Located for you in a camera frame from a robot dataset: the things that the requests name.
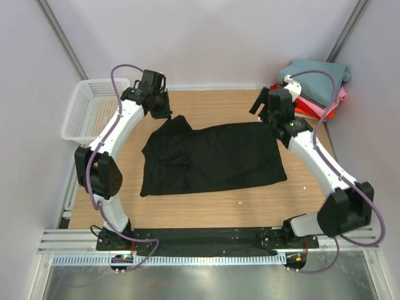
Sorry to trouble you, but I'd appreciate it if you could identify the black t shirt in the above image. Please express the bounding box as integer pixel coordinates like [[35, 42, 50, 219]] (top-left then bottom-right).
[[140, 115, 287, 197]]

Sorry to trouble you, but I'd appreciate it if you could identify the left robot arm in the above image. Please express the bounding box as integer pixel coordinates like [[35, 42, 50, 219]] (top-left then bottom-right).
[[74, 69, 172, 251]]

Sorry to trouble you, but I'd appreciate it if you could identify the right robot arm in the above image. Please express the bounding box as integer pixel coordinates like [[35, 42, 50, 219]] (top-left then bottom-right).
[[249, 87, 374, 248]]

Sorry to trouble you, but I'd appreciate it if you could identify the folded red t shirt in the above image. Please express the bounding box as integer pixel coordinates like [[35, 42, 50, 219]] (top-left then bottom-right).
[[269, 82, 324, 121]]

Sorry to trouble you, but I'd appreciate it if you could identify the folded grey t shirt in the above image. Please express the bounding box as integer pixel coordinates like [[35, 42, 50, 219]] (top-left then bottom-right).
[[299, 94, 326, 109]]

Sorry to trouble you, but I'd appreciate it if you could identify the folded teal t shirt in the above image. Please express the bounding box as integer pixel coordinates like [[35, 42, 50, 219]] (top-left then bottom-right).
[[277, 59, 351, 107]]

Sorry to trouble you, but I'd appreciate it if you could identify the folded orange t shirt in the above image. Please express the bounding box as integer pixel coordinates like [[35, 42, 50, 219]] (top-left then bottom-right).
[[295, 107, 335, 119]]

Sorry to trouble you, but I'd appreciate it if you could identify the white plastic basket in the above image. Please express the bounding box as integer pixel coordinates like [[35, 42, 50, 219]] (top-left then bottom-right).
[[61, 78, 118, 144]]

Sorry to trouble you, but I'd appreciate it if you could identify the folded pink t shirt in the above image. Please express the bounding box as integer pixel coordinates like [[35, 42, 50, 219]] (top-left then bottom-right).
[[296, 86, 348, 119]]

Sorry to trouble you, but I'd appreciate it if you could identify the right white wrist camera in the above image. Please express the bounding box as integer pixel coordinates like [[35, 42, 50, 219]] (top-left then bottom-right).
[[279, 75, 302, 102]]

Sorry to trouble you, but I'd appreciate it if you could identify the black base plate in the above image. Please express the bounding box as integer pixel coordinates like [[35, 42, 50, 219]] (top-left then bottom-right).
[[95, 227, 319, 258]]

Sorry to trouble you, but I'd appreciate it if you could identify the white slotted cable duct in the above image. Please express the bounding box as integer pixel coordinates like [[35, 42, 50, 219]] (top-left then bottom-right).
[[52, 253, 286, 267]]

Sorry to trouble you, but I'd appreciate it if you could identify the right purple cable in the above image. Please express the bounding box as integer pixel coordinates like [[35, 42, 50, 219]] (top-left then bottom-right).
[[287, 69, 386, 276]]

